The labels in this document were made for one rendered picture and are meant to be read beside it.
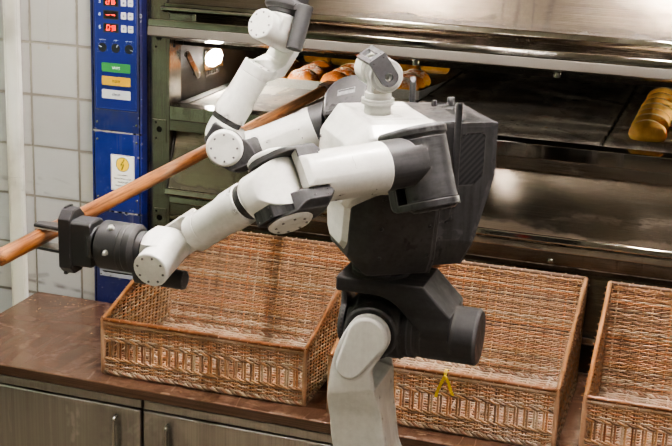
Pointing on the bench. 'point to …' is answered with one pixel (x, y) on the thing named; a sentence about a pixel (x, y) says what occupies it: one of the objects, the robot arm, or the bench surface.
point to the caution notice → (121, 170)
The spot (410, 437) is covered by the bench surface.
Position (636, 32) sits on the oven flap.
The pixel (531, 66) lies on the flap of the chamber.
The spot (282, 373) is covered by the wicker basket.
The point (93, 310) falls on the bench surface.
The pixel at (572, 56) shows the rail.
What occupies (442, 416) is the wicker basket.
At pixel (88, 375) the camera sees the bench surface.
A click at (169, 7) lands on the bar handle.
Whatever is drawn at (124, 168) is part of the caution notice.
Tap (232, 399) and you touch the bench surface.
